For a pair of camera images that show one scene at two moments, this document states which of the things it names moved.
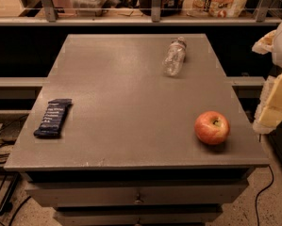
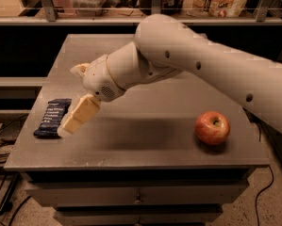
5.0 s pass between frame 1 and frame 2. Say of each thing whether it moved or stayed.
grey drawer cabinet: stayed
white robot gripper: moved
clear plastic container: stayed
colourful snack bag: stayed
